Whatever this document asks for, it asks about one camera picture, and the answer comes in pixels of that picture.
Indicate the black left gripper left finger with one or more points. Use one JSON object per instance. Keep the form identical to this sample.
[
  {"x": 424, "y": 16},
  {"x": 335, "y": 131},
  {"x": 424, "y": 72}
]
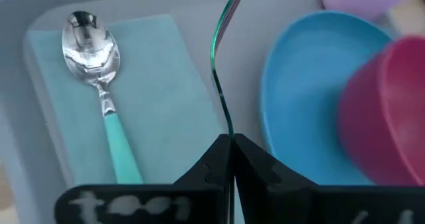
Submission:
[{"x": 149, "y": 204}]

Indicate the teal paper napkin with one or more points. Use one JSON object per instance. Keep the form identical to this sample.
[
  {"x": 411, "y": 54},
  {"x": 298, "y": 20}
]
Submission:
[{"x": 166, "y": 101}]

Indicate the gray plastic tray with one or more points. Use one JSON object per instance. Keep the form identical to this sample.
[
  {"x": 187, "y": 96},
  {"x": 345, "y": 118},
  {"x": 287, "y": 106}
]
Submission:
[{"x": 186, "y": 1}]

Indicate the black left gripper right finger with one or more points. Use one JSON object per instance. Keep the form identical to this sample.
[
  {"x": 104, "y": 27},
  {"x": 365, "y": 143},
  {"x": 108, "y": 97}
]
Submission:
[{"x": 299, "y": 204}]

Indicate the iridescent metal fork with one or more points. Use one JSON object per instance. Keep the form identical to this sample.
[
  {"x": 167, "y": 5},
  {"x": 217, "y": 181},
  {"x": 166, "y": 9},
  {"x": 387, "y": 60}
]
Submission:
[{"x": 216, "y": 43}]

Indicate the blue plastic plate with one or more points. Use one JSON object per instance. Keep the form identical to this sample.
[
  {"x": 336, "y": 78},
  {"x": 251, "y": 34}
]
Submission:
[{"x": 299, "y": 101}]

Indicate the magenta plastic bowl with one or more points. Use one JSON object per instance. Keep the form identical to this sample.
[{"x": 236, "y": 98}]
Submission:
[{"x": 382, "y": 117}]

